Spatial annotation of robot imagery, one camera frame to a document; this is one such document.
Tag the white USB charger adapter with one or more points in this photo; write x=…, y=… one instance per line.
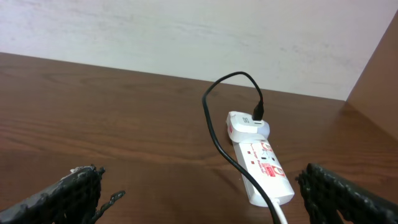
x=243, y=129

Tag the white power strip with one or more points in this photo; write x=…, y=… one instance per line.
x=259, y=160

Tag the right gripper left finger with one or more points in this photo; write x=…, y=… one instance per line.
x=73, y=199

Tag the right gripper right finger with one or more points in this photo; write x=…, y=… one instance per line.
x=329, y=198

